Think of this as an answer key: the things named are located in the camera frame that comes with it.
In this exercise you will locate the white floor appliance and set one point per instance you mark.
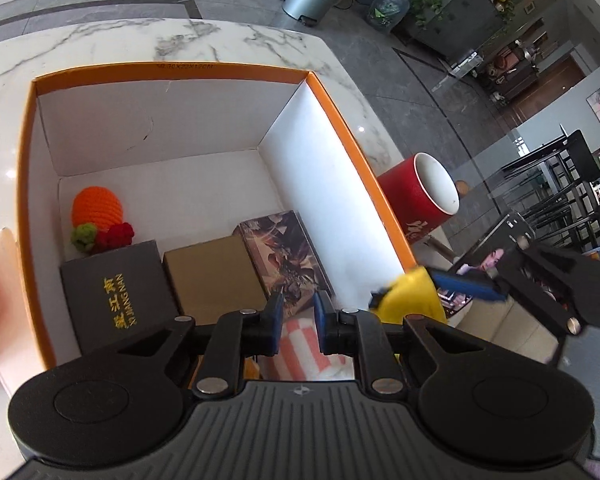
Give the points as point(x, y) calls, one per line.
point(466, 64)

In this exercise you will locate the gold brown box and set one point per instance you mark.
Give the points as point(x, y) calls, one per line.
point(210, 275)

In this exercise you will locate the wooden cabinet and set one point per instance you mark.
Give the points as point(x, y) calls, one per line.
point(540, 75)

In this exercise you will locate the printed picture box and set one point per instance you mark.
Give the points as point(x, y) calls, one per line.
point(280, 255)

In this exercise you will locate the grey cabinet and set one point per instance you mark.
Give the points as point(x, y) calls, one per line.
point(465, 20)

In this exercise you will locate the pink box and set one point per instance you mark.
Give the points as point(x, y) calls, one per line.
point(0, 260)

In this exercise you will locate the black hard case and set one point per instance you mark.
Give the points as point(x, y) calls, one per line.
point(505, 230)

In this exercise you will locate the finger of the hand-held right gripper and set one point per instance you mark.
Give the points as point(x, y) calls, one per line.
point(382, 299)
point(470, 286)

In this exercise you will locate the clear water jug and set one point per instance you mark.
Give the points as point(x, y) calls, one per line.
point(390, 7)

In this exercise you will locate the crochet orange fruit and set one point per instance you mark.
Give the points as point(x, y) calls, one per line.
point(97, 207)

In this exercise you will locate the orange cardboard box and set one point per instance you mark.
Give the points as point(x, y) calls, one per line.
point(180, 125)

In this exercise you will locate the black box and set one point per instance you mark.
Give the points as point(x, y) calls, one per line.
point(120, 285)

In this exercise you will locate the yellow toy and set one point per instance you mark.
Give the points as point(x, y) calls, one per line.
point(415, 295)

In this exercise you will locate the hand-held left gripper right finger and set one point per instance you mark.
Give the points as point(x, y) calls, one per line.
point(322, 325)

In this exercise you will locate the red cup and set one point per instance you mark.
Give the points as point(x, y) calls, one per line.
point(405, 195)

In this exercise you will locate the plush toy with striped hat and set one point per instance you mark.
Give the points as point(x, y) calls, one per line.
point(300, 345)

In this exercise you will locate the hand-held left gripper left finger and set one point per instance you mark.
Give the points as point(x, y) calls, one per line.
point(275, 325)

